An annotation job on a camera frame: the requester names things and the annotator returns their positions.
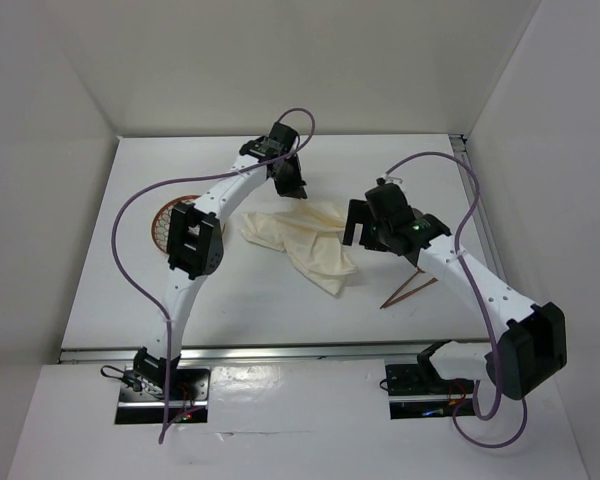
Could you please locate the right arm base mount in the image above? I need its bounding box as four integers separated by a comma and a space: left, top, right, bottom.
379, 364, 475, 420

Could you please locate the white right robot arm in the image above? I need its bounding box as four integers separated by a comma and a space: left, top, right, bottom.
343, 183, 567, 400

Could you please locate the aluminium side rail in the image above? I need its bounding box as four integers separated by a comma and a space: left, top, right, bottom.
449, 133, 531, 356

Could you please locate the copper fork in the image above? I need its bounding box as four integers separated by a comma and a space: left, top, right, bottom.
380, 268, 424, 309

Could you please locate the floral plate with orange rim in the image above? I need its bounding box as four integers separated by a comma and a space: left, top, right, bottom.
151, 195, 199, 254

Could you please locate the cream cloth napkin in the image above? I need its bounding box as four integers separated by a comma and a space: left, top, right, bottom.
241, 201, 357, 296

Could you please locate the copper knife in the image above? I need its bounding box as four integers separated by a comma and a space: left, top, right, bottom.
381, 278, 438, 309

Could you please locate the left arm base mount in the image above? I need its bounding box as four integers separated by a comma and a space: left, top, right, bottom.
100, 365, 211, 426

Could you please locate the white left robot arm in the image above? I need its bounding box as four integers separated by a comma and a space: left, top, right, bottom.
133, 122, 306, 400

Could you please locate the aluminium front rail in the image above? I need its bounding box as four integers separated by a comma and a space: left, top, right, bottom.
57, 339, 486, 365

